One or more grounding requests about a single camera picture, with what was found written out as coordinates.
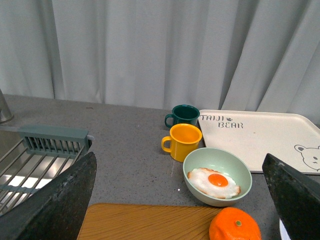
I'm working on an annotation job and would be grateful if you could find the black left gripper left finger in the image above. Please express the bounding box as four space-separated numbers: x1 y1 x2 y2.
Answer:
0 152 97 240

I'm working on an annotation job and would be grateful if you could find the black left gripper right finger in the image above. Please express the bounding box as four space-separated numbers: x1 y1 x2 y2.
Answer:
262 153 320 240

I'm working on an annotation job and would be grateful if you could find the white ribbed plate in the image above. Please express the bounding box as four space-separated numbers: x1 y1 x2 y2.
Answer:
279 219 291 240

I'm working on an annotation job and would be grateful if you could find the orange mandarin fruit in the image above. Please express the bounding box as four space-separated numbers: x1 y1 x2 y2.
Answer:
209 207 262 240

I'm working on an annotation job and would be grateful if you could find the wooden cutting board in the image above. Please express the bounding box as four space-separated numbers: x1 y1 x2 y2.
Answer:
77 203 221 240

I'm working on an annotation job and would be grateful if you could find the cream bear serving tray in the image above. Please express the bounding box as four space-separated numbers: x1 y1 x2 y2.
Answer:
198 109 320 175

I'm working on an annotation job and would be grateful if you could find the fake fried egg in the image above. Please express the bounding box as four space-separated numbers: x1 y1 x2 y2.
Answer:
187 167 241 199

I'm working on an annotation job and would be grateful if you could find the light green bowl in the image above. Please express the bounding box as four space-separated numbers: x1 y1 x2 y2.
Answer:
183 147 253 207

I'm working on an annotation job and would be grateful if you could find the metal faucet base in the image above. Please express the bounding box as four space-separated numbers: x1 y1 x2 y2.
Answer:
0 90 14 124

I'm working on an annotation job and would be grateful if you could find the yellow enamel mug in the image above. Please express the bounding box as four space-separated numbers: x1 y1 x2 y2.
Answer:
161 123 203 163

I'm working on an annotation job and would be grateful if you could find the dark green enamel mug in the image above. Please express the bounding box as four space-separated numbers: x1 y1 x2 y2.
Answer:
164 104 200 128

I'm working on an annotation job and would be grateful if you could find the white curtain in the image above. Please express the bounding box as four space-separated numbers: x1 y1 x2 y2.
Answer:
0 0 320 124

